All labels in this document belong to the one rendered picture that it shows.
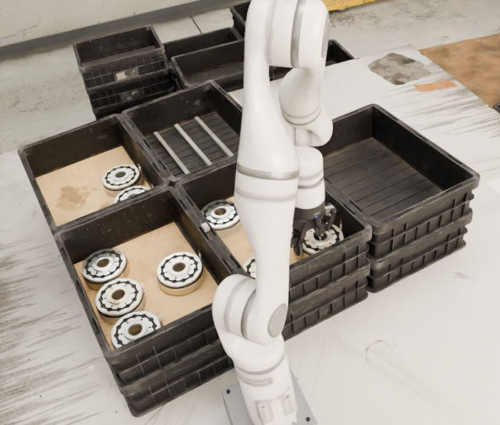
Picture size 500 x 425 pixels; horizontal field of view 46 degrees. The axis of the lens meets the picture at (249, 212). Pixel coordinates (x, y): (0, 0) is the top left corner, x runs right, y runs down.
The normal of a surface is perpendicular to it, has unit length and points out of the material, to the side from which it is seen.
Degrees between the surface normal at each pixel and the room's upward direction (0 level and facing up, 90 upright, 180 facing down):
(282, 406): 86
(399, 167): 0
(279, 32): 64
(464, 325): 0
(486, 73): 0
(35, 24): 90
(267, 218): 69
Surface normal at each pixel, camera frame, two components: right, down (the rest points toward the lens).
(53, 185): -0.11, -0.74
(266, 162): -0.10, 0.21
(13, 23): 0.32, 0.61
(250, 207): -0.49, 0.27
